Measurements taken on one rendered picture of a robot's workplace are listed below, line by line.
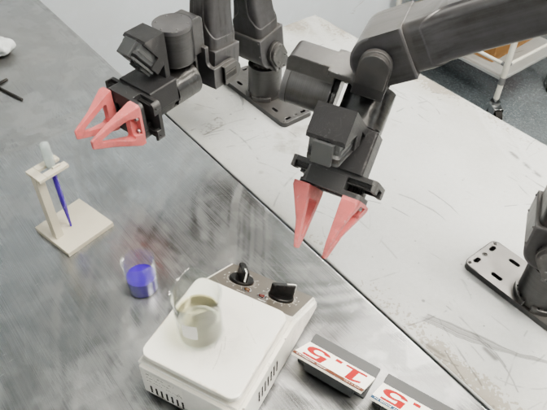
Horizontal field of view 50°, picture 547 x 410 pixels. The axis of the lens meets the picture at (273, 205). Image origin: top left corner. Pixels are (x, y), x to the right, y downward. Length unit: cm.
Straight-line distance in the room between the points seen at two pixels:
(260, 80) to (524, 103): 203
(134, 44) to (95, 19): 125
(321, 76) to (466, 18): 17
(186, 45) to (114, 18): 124
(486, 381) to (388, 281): 18
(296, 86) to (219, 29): 27
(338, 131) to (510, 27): 18
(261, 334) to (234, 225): 27
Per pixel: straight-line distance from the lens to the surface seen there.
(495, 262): 87
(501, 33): 61
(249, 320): 66
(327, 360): 71
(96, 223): 90
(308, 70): 67
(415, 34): 61
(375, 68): 61
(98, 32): 209
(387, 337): 77
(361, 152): 64
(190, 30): 87
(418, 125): 110
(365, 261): 84
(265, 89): 109
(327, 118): 58
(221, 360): 63
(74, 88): 121
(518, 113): 288
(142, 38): 83
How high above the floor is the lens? 153
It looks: 44 degrees down
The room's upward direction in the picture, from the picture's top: 1 degrees clockwise
